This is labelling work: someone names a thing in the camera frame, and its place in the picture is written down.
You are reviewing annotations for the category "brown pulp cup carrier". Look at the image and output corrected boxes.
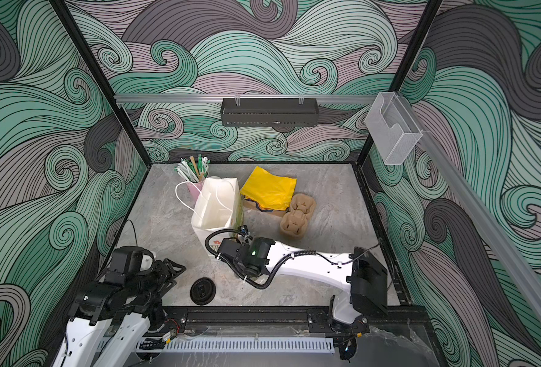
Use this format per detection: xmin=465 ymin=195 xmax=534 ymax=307
xmin=280 ymin=194 xmax=316 ymax=239

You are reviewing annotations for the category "yellow napkin stack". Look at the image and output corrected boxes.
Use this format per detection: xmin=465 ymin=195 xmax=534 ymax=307
xmin=241 ymin=166 xmax=297 ymax=211

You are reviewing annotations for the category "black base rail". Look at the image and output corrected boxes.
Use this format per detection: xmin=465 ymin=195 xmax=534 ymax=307
xmin=163 ymin=306 xmax=429 ymax=334

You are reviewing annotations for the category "pink holder with straws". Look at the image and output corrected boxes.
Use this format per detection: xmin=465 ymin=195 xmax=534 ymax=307
xmin=175 ymin=154 xmax=210 ymax=202

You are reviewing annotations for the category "stack of black cup lids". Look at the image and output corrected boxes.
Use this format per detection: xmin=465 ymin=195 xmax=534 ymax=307
xmin=189 ymin=278 xmax=216 ymax=306

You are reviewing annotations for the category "white slotted cable duct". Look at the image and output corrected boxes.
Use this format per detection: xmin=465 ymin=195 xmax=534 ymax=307
xmin=136 ymin=337 xmax=335 ymax=355

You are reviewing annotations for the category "clear acrylic wall holder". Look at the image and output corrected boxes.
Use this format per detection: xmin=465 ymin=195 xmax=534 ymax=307
xmin=365 ymin=92 xmax=423 ymax=166

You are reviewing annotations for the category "white paper gift bag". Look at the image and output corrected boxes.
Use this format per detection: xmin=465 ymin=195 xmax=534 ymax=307
xmin=191 ymin=177 xmax=244 ymax=247

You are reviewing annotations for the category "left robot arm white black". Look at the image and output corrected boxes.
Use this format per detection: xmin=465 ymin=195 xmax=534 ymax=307
xmin=53 ymin=246 xmax=186 ymax=366

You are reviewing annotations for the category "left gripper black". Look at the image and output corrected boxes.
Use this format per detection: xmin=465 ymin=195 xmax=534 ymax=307
xmin=126 ymin=256 xmax=187 ymax=299

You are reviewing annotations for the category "black wall tray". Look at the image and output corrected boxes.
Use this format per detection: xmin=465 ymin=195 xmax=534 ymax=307
xmin=221 ymin=97 xmax=319 ymax=127

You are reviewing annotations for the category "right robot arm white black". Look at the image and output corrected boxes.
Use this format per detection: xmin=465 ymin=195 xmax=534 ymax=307
xmin=212 ymin=236 xmax=388 ymax=325

